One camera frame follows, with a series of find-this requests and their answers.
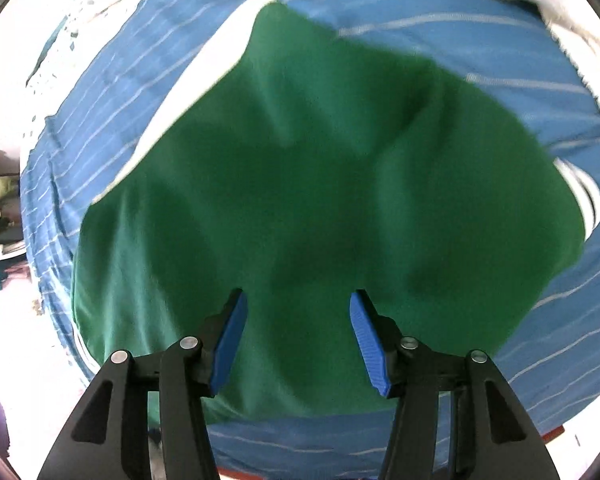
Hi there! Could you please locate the green and cream varsity jacket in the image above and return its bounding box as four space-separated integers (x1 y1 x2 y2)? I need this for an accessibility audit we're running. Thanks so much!
71 0 600 423

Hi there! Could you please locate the blue striped bed sheet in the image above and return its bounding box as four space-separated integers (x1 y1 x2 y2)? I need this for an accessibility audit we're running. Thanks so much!
20 0 600 480

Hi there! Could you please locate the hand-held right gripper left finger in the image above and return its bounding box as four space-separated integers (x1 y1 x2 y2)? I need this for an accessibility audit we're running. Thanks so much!
37 288 249 480

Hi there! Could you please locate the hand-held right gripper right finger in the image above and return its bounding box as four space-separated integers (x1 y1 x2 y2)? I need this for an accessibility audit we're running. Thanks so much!
349 288 562 480

